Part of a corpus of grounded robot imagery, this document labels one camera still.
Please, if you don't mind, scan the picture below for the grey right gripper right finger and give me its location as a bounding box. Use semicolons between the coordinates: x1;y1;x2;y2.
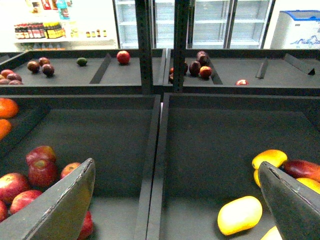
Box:
258;161;320;240

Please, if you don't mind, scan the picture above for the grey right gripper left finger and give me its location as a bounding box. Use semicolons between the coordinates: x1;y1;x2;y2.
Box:
0;158;96;240

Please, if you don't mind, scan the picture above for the yellow mango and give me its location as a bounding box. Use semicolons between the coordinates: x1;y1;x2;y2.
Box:
217;195;263;236
251;149;288;170

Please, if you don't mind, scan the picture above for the red mango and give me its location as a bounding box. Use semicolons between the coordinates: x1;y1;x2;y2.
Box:
283;159;320;183

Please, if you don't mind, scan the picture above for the green avocado far shelf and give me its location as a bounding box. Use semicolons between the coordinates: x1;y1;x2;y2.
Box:
76;57;88;67

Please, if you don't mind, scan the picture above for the red apple middle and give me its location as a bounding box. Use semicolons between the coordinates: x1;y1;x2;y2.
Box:
28;159;58;188

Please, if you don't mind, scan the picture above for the red apple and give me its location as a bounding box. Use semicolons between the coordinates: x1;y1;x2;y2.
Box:
28;159;58;188
0;172;31;205
25;145;57;166

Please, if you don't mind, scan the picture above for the red apple front left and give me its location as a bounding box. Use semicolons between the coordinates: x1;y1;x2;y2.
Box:
0;172;31;205

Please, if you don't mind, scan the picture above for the red apple top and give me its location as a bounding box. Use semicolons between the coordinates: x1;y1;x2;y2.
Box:
25;145;57;166

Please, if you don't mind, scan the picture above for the orange fruit lower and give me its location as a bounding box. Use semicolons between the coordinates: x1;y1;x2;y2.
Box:
0;119;12;140

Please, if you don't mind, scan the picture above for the orange fruit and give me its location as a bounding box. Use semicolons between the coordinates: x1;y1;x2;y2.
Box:
0;98;19;119
0;119;12;140

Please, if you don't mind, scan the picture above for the orange fruit upper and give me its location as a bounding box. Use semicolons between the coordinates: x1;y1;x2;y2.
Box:
0;98;19;119

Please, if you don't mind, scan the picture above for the red apple far shelf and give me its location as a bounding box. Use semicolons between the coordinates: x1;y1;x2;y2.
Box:
116;50;131;65

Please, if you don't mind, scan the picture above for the white chest freezer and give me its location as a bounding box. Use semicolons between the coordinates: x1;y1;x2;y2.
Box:
270;10;320;50

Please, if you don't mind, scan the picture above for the glass door refrigerator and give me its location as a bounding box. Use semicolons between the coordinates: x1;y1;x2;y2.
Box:
112;0;276;50

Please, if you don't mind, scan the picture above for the black vertical post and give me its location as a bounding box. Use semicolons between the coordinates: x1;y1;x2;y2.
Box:
135;0;153;95

